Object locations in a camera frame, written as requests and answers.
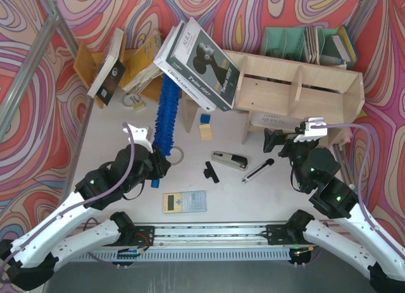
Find blue microfiber duster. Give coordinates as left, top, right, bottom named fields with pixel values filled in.
left=151, top=75, right=181, bottom=188

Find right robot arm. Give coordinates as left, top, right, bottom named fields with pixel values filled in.
left=263, top=129, right=404, bottom=292

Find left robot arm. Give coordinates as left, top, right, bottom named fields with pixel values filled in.
left=1, top=144, right=171, bottom=291

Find light wooden bookshelf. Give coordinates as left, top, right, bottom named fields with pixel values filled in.
left=182, top=49, right=366, bottom=148

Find white utility knife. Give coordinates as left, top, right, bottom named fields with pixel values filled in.
left=241, top=158, right=275, bottom=184

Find beige tape roll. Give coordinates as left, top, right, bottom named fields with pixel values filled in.
left=167, top=146, right=185, bottom=165

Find yellow grey calculator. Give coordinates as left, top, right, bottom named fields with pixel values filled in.
left=163, top=190, right=207, bottom=214

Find black plastic clip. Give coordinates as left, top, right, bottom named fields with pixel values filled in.
left=203, top=161, right=220, bottom=184

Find silver black stapler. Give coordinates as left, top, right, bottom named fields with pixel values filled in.
left=211, top=151, right=248, bottom=171

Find pink figurine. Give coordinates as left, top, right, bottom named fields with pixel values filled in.
left=335, top=127, right=352, bottom=151

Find blue eraser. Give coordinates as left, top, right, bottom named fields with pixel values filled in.
left=200, top=113, right=211, bottom=125

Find yellow books stack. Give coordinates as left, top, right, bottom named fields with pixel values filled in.
left=121, top=30, right=162, bottom=94

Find black cover book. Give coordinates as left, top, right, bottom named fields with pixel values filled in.
left=87, top=28, right=125, bottom=106

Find white paperback book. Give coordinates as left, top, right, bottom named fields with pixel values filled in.
left=154, top=20, right=216, bottom=112

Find teal desk organizer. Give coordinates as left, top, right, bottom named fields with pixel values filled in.
left=259, top=25, right=351, bottom=69

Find Twins story book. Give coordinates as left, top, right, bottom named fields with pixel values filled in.
left=166, top=18, right=240, bottom=111

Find blue bound notebook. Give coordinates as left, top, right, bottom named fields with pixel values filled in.
left=335, top=25, right=358, bottom=69

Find yellow wooden book stand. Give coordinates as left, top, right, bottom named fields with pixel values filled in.
left=73, top=28, right=162, bottom=108

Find key ring with padlock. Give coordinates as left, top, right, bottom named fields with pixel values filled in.
left=121, top=92, right=146, bottom=112

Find black aluminium rail base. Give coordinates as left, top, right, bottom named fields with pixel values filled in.
left=97, top=223, right=327, bottom=247

